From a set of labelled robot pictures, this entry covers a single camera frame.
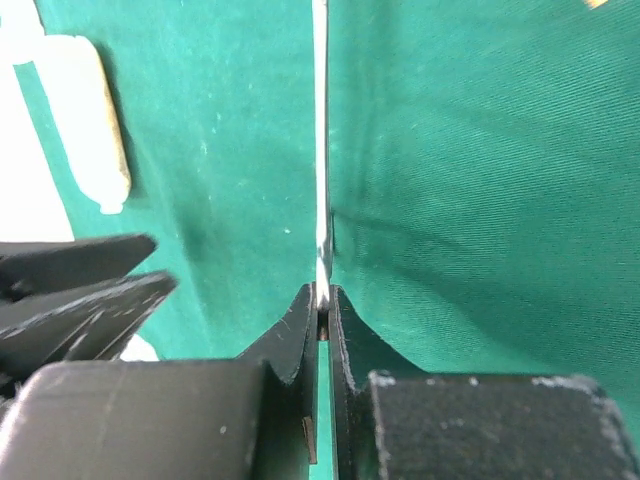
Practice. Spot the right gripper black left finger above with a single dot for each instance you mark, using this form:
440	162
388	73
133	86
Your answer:
248	417

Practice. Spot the white gauze pad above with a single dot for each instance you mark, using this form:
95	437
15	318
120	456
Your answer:
138	350

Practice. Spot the green surgical drape cloth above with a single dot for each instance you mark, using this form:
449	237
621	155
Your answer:
483	175

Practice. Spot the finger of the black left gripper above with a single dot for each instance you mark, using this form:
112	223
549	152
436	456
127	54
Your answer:
87	323
37	268

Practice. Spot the orange adhesive bandage strip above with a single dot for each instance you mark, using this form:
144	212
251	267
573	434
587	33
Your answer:
592	4

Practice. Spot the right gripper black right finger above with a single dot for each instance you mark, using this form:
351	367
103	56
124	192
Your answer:
393	420

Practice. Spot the steel hemostat forceps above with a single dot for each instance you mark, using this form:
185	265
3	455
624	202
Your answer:
324	234

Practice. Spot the beige packaged dressing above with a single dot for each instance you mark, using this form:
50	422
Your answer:
75	84

